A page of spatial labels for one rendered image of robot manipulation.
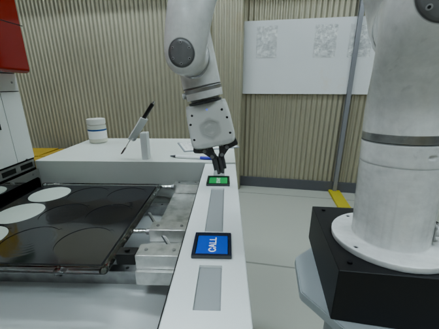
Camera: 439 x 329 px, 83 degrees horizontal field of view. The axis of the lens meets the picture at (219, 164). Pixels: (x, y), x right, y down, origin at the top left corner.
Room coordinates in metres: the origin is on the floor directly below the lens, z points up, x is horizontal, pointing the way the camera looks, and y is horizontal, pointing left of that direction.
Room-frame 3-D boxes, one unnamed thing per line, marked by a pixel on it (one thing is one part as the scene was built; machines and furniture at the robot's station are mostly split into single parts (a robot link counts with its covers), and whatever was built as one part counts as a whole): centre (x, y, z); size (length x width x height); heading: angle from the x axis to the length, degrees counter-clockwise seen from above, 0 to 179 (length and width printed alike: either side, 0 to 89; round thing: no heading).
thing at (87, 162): (0.91, 0.26, 0.89); 0.62 x 0.35 x 0.14; 88
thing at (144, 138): (0.77, 0.25, 1.03); 0.06 x 0.04 x 0.13; 88
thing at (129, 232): (0.52, 0.19, 0.90); 0.38 x 0.01 x 0.01; 178
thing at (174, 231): (0.46, 0.10, 0.89); 0.08 x 0.03 x 0.03; 88
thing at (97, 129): (1.02, 0.50, 1.01); 0.07 x 0.07 x 0.10
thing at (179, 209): (0.54, 0.10, 0.87); 0.36 x 0.08 x 0.03; 178
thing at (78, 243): (0.53, 0.37, 0.90); 0.34 x 0.34 x 0.01; 88
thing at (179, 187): (0.70, 0.10, 0.89); 0.08 x 0.03 x 0.03; 88
